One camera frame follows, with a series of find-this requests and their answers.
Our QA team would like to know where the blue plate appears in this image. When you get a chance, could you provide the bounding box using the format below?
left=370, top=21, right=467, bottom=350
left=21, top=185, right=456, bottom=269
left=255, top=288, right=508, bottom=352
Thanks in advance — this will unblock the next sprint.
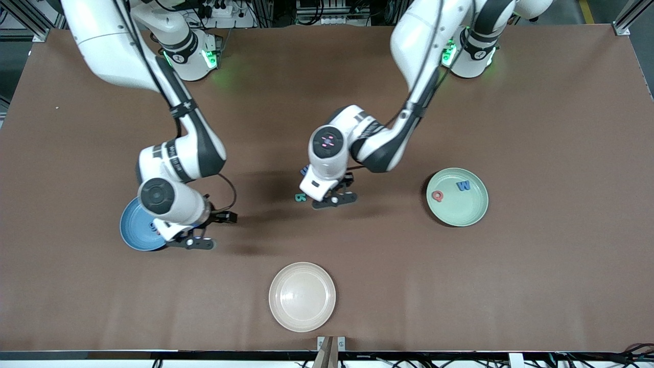
left=120, top=197, right=169, bottom=251

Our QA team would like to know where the beige plate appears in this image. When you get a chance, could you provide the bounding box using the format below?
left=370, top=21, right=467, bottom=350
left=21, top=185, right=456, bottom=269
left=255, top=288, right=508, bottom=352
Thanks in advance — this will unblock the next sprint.
left=269, top=262, right=337, bottom=333

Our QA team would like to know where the green plate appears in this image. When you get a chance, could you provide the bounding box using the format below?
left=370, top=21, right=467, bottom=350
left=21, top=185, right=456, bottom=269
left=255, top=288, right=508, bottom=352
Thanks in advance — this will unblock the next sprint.
left=426, top=168, right=489, bottom=227

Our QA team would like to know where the brown table cover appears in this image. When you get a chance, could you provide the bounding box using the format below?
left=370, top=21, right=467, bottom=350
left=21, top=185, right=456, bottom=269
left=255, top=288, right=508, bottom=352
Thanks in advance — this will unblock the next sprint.
left=0, top=25, right=654, bottom=353

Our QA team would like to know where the black equipment rack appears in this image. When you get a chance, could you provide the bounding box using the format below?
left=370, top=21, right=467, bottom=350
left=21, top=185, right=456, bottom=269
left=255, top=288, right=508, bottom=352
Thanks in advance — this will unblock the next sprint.
left=296, top=0, right=368, bottom=26

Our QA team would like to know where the white power strip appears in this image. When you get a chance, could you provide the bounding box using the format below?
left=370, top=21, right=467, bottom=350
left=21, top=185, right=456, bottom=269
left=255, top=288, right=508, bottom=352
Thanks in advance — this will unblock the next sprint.
left=197, top=0, right=233, bottom=18

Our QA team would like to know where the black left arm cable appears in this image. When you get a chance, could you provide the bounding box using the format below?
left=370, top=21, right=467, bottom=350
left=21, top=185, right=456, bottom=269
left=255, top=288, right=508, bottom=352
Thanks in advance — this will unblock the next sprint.
left=347, top=0, right=478, bottom=172

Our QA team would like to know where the black table edge rail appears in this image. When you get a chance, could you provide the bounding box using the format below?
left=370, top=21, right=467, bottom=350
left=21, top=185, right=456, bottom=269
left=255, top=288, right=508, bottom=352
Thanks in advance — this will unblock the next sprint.
left=0, top=350, right=654, bottom=368

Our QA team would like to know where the small metal bracket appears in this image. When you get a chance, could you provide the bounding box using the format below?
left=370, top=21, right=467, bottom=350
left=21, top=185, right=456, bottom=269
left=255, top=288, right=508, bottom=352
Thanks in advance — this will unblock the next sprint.
left=317, top=336, right=346, bottom=353

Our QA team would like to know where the tan vertical post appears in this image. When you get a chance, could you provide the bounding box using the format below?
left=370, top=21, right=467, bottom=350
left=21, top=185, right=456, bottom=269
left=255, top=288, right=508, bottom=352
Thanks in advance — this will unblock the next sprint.
left=312, top=337, right=339, bottom=368

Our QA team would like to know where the aluminium frame profile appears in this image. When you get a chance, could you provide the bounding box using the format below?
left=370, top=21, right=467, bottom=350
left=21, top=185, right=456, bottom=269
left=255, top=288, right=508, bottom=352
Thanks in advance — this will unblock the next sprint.
left=0, top=0, right=67, bottom=42
left=613, top=0, right=654, bottom=36

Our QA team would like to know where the tangled cable bundle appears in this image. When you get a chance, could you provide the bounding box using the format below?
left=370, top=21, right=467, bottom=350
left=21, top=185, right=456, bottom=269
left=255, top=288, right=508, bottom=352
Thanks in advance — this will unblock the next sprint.
left=549, top=342, right=654, bottom=368

